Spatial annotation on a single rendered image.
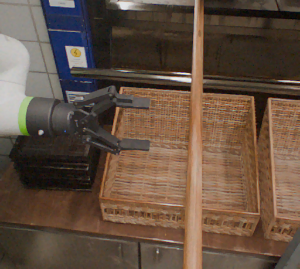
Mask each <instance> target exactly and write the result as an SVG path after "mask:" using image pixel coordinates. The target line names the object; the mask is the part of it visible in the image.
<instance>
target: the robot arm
mask: <svg viewBox="0 0 300 269"><path fill-rule="evenodd" d="M29 68H30V54H29V52H28V49H27V48H26V47H25V46H24V45H23V44H22V43H21V42H20V41H19V40H17V39H15V38H12V37H9V36H5V35H2V34H0V137H7V136H13V135H23V136H31V137H45V138H56V137H57V136H58V135H66V136H73V135H74V134H76V133H79V134H81V135H82V140H81V143H82V144H89V145H92V146H95V147H96V148H99V149H102V150H103V151H107V152H109V153H112V154H114V155H119V154H120V152H121V150H128V151H129V150H130V151H150V146H151V141H150V140H142V139H128V138H123V139H122V140H120V139H118V138H117V137H114V136H113V135H112V134H110V133H109V132H107V131H106V130H104V129H102V127H101V126H100V125H99V120H98V115H99V114H100V113H101V112H102V111H104V110H106V109H108V108H110V107H111V106H113V105H115V104H116V106H117V107H121V108H136V109H144V110H148V109H149V108H150V104H151V98H144V97H134V96H132V95H126V94H119V93H117V91H116V87H115V86H109V87H106V88H102V89H100V90H98V91H95V92H92V93H89V94H86V95H76V98H75V99H74V103H73V104H68V103H61V101H60V100H59V99H58V98H43V97H28V96H25V94H26V83H27V79H28V73H29ZM100 100H102V101H101V102H99V101H100ZM96 102H99V103H98V104H96V105H92V106H91V107H89V108H87V107H85V105H89V104H92V103H96ZM95 131H96V132H95ZM117 143H118V144H117ZM114 149H116V151H115V150H114Z"/></svg>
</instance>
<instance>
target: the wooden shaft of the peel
mask: <svg viewBox="0 0 300 269"><path fill-rule="evenodd" d="M203 3H204V0H195V21H194V35H193V49H192V75H191V89H190V116H189V142H188V156H187V184H186V210H185V237H184V252H183V269H202V95H203Z"/></svg>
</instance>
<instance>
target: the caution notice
mask: <svg viewBox="0 0 300 269"><path fill-rule="evenodd" d="M66 51H67V57H68V61H69V66H70V68H71V67H72V66H76V67H87V61H86V53H85V49H84V48H83V47H79V46H66Z"/></svg>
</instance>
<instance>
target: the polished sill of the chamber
mask: <svg viewBox="0 0 300 269"><path fill-rule="evenodd" d="M106 10H107V16H108V19H125V20H136V21H154V22H173V23H192V24H194V21H195V6H186V5H165V4H145V3H134V2H113V1H110V3H109V5H108V8H107V9H106ZM203 24H204V25H221V26H241V27H251V28H270V29H289V30H300V12H291V11H270V10H259V9H238V8H218V7H206V6H204V7H203Z"/></svg>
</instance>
